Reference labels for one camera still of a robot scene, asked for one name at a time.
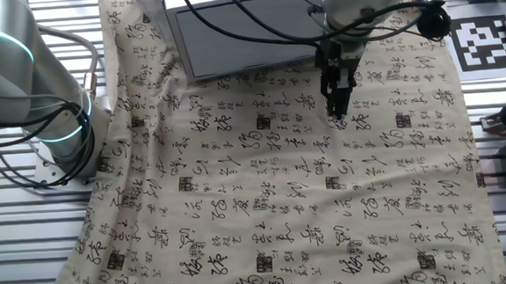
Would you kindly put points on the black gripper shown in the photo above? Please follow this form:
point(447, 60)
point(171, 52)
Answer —
point(340, 62)

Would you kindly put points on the grey panel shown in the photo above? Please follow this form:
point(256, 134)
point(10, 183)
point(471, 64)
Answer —
point(246, 32)

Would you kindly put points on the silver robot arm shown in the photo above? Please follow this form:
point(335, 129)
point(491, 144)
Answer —
point(2, 65)

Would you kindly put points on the beige calligraphy print tablecloth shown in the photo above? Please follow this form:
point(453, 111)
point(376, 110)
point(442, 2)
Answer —
point(238, 182)

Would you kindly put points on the black and white marker tag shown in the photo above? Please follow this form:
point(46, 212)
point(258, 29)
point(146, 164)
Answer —
point(472, 63)

